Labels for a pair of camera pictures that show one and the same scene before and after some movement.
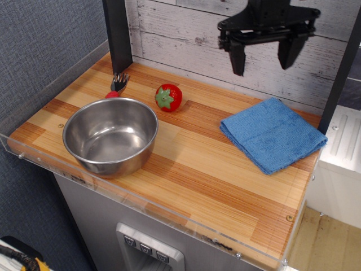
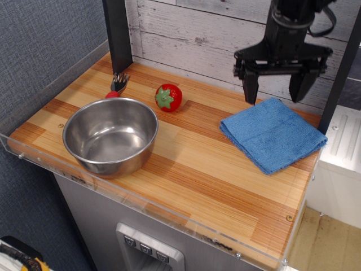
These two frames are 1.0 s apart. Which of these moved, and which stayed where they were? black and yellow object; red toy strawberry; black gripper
Moved: black gripper
Stayed: red toy strawberry; black and yellow object
